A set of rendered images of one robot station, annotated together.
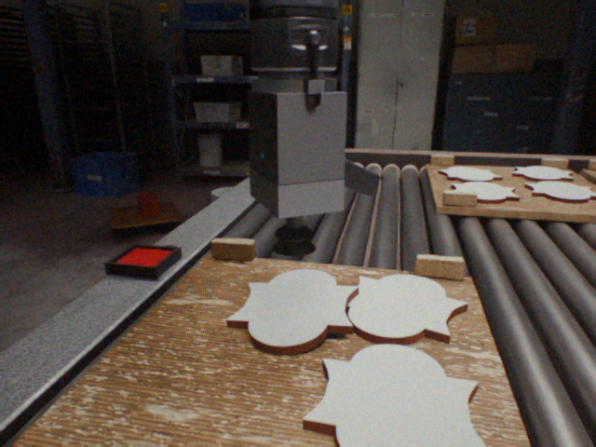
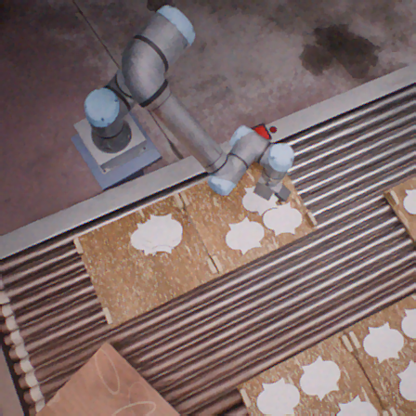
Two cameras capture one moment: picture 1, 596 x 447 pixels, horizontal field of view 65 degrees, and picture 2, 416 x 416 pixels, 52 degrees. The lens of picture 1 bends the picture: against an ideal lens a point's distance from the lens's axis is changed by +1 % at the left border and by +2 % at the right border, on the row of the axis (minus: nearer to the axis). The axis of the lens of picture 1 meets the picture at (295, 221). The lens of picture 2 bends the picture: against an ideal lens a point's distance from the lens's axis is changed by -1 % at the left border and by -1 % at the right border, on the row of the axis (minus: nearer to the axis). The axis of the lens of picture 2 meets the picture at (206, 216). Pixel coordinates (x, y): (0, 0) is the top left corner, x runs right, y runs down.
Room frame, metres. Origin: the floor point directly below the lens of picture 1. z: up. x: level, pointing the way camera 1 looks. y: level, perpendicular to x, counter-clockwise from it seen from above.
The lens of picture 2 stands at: (-0.11, -0.25, 2.44)
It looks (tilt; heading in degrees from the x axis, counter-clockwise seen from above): 73 degrees down; 44
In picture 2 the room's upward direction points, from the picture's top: 9 degrees clockwise
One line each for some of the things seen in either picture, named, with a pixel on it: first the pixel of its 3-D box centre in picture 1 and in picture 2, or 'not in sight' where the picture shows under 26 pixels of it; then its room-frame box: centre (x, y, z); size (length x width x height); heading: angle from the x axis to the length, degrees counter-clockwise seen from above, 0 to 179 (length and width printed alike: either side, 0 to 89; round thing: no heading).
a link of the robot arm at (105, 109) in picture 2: not in sight; (105, 111); (0.13, 0.54, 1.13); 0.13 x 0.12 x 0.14; 17
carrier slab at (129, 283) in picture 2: not in sight; (145, 257); (-0.05, 0.08, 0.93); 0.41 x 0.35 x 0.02; 168
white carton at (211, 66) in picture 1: (222, 66); not in sight; (5.15, 0.78, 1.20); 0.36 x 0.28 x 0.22; 73
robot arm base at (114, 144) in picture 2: not in sight; (110, 129); (0.13, 0.53, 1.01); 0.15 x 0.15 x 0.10
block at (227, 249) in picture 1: (233, 249); not in sight; (0.58, 0.08, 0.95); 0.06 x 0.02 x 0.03; 78
